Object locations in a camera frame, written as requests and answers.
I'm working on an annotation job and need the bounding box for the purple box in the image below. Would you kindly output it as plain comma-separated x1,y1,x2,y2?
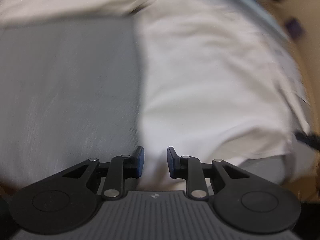
285,18,305,39

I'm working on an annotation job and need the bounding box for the grey patterned bed sheet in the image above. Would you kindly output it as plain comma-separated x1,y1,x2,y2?
0,0,318,196

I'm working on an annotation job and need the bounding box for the white t-shirt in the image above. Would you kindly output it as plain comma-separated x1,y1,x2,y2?
0,0,313,190

